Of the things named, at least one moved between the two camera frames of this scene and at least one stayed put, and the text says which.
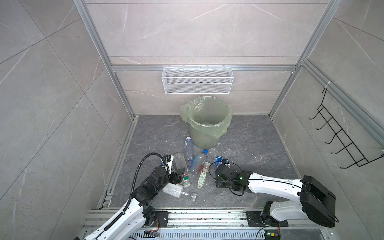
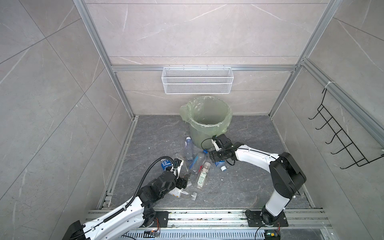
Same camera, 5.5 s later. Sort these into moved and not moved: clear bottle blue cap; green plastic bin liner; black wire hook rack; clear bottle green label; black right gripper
Moved: black right gripper
Not moved: green plastic bin liner; clear bottle blue cap; clear bottle green label; black wire hook rack
